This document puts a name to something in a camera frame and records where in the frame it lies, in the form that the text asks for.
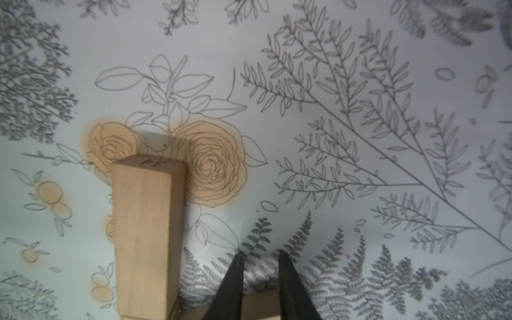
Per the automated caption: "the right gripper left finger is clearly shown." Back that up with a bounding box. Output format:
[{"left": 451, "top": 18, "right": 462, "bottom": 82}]
[{"left": 203, "top": 253, "right": 245, "bottom": 320}]

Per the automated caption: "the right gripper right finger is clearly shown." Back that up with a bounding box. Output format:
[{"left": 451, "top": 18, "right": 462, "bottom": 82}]
[{"left": 278, "top": 251, "right": 321, "bottom": 320}]

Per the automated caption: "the natural wood block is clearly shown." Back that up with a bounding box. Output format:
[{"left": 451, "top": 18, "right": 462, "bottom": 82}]
[
  {"left": 177, "top": 289, "right": 281, "bottom": 320},
  {"left": 112, "top": 155, "right": 186, "bottom": 319}
]

